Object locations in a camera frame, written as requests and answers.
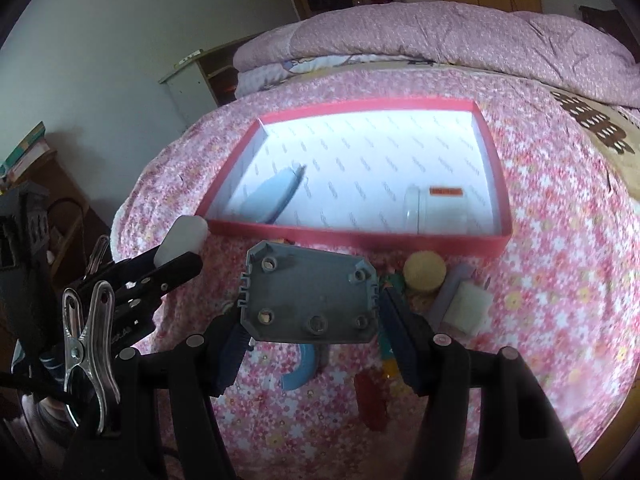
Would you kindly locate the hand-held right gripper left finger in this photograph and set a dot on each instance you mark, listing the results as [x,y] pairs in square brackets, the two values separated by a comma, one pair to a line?
[227,357]

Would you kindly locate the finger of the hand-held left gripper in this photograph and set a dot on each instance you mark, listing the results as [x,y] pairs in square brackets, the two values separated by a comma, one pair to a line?
[142,260]
[172,270]

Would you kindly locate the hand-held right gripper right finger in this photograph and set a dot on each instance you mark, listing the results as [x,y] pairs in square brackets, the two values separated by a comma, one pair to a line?
[400,342]

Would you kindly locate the green printed lighter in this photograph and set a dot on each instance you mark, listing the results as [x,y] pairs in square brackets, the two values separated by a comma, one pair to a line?
[387,357]

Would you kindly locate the white earbuds case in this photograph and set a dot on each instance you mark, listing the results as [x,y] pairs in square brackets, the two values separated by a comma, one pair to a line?
[182,237]

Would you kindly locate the light blue curved piece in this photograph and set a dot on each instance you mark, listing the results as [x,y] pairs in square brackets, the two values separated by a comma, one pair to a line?
[302,370]

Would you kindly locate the white charger plug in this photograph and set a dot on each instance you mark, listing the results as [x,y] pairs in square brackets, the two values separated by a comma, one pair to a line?
[470,306]

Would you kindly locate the grey plastic mounting plate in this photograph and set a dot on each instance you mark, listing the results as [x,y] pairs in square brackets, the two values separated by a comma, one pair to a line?
[307,300]

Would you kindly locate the shallow red cardboard box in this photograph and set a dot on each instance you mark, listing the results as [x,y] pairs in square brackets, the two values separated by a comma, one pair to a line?
[360,170]

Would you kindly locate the translucent red plastic piece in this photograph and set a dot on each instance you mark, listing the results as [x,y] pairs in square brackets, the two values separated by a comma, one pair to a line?
[372,400]

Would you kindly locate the wooden desk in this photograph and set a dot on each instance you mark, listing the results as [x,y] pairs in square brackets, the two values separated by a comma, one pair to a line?
[55,195]

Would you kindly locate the purple plastic stick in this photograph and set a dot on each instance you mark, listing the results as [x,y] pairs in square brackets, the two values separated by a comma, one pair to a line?
[450,292]

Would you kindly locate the round yellow sponge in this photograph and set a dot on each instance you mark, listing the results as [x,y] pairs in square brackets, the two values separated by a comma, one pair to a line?
[425,272]

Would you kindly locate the stack of books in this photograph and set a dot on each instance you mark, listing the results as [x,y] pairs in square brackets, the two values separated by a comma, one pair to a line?
[25,152]

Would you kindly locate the large metal spring clip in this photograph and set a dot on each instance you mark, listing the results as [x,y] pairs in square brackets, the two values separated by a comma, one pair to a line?
[87,355]

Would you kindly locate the blue-grey glasses case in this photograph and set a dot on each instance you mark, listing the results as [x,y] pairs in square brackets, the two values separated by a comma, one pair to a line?
[272,195]

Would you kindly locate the wooden bedside cabinet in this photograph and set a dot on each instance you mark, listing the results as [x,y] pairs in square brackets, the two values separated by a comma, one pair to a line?
[192,85]

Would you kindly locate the folded pink quilt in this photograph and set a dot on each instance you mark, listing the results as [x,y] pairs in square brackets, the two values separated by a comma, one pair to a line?
[450,42]

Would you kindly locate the dark wooden headboard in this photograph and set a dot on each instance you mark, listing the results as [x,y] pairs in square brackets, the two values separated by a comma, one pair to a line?
[605,22]

